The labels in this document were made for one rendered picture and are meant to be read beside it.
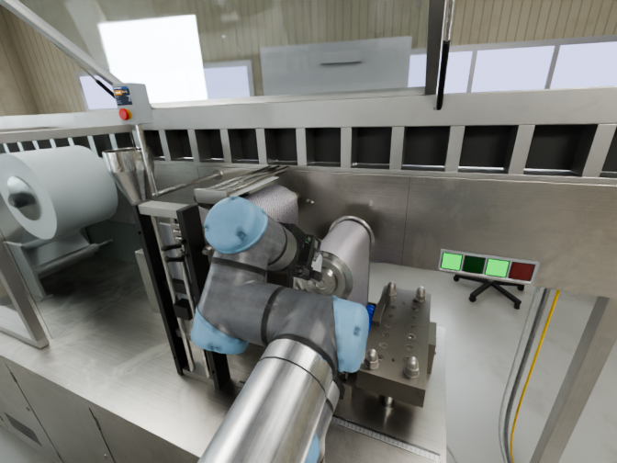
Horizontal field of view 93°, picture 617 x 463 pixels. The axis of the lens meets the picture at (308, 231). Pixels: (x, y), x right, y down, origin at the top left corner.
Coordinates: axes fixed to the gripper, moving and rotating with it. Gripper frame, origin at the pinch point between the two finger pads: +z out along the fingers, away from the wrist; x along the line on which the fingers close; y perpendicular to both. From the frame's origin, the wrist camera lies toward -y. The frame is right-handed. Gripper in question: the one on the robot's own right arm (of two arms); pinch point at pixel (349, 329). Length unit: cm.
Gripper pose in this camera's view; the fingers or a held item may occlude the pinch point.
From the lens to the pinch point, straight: 82.3
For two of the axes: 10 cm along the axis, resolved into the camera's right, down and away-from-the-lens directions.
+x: -9.2, -1.2, 3.7
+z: 3.9, -3.7, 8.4
